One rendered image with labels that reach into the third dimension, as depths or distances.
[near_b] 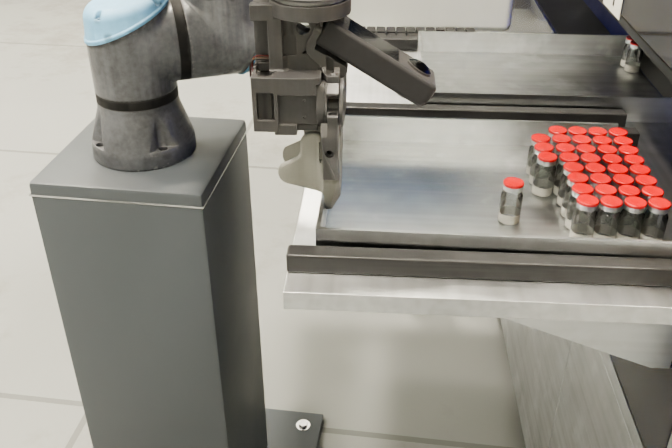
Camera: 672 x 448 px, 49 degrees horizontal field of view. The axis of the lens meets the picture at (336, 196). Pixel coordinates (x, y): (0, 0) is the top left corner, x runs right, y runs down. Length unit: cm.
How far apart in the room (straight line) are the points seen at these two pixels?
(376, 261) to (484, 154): 28
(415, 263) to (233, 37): 49
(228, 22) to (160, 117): 16
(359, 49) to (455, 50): 60
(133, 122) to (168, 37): 13
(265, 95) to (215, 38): 39
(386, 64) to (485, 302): 23
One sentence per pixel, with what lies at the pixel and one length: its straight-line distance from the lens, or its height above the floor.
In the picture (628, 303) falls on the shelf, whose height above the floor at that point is 88.
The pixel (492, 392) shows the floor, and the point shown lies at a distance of 184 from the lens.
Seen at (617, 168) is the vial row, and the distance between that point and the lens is 81.
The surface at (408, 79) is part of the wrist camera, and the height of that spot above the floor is 105.
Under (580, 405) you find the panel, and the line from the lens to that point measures 121.
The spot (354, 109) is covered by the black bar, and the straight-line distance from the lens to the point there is 97.
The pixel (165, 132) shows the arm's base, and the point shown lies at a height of 84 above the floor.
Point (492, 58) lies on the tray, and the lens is 122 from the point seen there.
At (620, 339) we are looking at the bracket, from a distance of 84.
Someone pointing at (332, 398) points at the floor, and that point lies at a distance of 179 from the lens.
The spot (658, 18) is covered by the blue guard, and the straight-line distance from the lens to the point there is 95.
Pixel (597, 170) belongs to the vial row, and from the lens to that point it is 80.
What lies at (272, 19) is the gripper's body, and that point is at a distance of 65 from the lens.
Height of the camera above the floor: 129
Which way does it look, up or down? 30 degrees down
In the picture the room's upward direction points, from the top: straight up
